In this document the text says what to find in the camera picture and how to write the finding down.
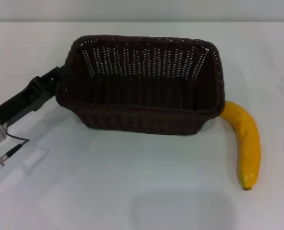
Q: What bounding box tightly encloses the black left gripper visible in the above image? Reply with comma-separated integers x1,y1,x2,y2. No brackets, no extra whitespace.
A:
0,65,72,127

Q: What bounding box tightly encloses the thin black cable with plug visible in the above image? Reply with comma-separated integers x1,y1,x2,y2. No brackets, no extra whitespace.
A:
4,130,30,155

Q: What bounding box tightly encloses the black woven rectangular basket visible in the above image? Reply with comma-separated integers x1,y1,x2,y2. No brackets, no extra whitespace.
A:
55,34,227,137

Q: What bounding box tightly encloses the yellow banana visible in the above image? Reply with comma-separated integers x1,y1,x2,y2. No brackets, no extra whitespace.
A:
219,100,261,191

